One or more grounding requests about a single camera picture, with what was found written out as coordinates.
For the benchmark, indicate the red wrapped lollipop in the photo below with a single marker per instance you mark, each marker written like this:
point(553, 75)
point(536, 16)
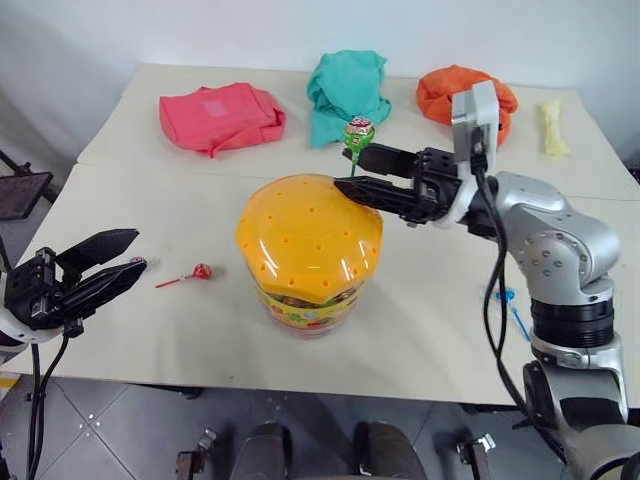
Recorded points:
point(201, 271)

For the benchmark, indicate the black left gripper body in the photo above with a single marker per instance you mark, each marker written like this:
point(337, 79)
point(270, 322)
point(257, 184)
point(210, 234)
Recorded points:
point(35, 290)

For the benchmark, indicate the green lollipop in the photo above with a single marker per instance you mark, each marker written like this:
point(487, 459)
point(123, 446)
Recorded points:
point(359, 131)

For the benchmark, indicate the clear plastic lollipop jar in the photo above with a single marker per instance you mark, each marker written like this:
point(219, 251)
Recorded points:
point(305, 320)

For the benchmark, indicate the pale yellow crumpled cloth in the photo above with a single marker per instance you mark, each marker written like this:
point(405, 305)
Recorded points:
point(552, 130)

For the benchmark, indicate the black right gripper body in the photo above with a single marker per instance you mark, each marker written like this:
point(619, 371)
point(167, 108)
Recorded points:
point(435, 185)

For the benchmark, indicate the black flat panel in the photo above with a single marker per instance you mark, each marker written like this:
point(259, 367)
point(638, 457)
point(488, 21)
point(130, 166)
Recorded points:
point(20, 195)

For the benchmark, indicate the dark rounded shape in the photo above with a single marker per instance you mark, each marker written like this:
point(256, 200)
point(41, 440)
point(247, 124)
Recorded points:
point(265, 450)
point(390, 452)

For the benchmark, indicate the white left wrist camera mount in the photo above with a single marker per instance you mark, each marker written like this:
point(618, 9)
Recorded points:
point(11, 331)

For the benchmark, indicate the pink purple wrapped lollipop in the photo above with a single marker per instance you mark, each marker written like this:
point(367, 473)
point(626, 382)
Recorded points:
point(136, 260)

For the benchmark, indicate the blue wrapped lollipop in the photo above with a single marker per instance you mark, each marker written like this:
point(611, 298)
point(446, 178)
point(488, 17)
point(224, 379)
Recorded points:
point(520, 325)
point(503, 295)

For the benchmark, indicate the pink fabric bag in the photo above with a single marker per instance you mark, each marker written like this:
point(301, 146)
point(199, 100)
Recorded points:
point(220, 117)

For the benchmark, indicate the metal floor bracket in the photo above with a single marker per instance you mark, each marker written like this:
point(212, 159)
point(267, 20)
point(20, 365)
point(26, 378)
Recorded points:
point(192, 460)
point(475, 452)

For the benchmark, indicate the orange crumpled cloth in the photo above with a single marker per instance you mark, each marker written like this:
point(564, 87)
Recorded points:
point(440, 95)

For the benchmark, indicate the yellow perforated jar lid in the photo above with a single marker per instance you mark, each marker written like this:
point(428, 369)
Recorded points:
point(305, 235)

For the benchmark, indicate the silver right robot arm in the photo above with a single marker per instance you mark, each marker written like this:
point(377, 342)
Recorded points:
point(560, 240)

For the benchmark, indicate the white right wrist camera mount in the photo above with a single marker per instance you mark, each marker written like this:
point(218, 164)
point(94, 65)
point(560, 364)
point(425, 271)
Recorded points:
point(482, 105)

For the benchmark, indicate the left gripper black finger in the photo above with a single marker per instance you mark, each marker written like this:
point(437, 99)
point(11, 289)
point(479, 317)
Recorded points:
point(110, 285)
point(100, 247)

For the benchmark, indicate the teal crumpled cloth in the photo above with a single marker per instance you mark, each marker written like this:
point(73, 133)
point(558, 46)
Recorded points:
point(345, 85)

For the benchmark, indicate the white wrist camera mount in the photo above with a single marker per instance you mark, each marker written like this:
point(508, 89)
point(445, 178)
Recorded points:
point(482, 105)
point(11, 331)

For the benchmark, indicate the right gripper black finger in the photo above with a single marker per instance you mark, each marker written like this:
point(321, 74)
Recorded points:
point(380, 195)
point(390, 160)

